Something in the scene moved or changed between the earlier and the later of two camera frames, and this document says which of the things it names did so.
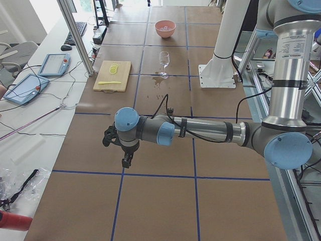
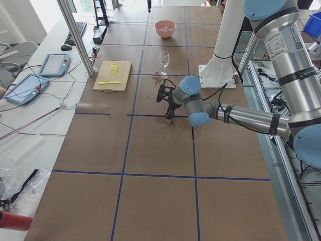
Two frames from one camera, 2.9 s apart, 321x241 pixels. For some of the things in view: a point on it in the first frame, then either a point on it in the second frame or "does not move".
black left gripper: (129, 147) -> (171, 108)
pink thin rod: (40, 117) does not move
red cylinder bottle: (14, 221) does not move
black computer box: (99, 35) does not move
